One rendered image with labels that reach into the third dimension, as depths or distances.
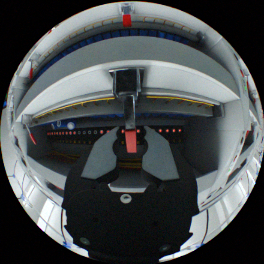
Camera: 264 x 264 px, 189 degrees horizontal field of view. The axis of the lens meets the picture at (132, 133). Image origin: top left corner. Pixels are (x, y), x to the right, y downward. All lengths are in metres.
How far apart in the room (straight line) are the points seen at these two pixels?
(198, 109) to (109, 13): 0.26
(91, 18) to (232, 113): 0.32
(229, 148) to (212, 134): 0.06
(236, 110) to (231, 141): 0.06
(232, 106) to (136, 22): 0.23
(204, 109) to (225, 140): 0.08
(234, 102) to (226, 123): 0.05
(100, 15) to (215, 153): 0.38
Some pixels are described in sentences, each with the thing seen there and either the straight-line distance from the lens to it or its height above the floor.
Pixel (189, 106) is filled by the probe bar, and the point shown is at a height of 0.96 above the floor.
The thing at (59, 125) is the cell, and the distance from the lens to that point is 0.22.
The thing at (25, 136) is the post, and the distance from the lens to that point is 0.45.
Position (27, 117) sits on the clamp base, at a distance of 0.28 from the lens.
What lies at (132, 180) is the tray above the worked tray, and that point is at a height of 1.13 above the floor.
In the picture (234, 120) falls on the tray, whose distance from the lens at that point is 0.19.
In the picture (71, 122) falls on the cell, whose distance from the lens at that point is 0.19.
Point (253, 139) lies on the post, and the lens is 0.88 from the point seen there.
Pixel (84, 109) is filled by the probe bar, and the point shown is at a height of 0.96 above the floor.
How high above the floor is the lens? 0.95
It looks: 22 degrees up
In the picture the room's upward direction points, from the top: 178 degrees clockwise
